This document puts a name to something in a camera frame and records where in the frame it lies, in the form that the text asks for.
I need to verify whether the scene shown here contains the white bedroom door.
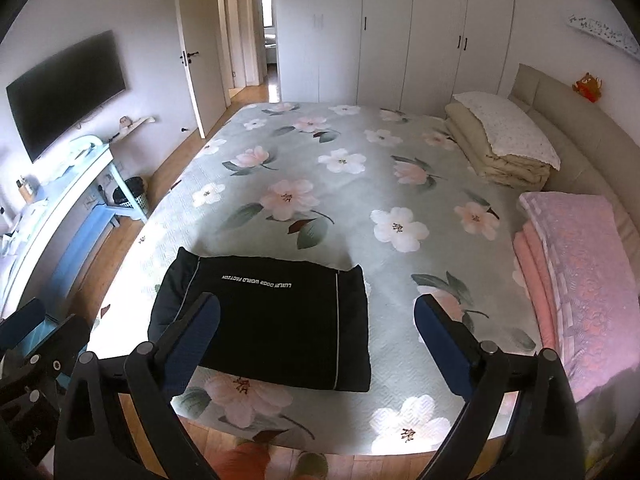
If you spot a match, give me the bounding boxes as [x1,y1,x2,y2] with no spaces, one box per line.
[172,0,229,139]

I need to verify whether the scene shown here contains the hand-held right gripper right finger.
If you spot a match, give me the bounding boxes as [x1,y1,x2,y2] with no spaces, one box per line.
[413,293,586,480]

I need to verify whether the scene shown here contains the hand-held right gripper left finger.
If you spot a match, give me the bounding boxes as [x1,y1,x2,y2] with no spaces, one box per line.
[52,292,223,480]

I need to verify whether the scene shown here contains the black hooded jacket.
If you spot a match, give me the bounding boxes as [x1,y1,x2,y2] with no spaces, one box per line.
[147,246,372,393]

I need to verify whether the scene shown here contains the white patterned wall decoration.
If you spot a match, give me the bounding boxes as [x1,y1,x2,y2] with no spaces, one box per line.
[566,14,639,54]

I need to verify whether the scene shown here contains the small wall shelf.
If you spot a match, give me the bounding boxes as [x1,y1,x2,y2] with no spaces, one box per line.
[107,115,156,142]

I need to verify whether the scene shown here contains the floral green bedspread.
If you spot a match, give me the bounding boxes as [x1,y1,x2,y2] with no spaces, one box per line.
[87,101,551,456]

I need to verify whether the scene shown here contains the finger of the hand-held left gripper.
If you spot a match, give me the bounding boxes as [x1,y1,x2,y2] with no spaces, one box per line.
[0,297,47,347]
[20,316,92,386]

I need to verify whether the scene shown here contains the red plush toy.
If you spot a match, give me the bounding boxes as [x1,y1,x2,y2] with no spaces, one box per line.
[572,72,605,104]

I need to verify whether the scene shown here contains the white wardrobe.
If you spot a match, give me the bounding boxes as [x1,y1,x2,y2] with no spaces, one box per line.
[274,0,517,111]

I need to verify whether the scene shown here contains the light blue desk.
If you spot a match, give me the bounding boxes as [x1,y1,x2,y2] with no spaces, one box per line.
[0,132,150,318]

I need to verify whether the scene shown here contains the black waste basket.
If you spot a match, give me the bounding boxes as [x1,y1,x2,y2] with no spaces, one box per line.
[112,176,149,210]

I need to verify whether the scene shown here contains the pink textured blanket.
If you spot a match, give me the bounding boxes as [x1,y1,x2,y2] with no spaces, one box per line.
[519,191,640,404]

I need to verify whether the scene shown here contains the beige folded quilt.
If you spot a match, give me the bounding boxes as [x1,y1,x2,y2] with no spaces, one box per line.
[444,101,552,191]

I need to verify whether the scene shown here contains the beige padded headboard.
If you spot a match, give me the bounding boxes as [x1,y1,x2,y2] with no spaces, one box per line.
[507,63,640,266]

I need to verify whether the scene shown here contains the white dotted pillow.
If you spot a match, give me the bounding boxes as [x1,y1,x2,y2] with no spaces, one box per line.
[452,91,562,171]

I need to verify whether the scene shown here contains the black wall television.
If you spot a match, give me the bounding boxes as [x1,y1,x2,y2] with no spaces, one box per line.
[6,30,127,164]

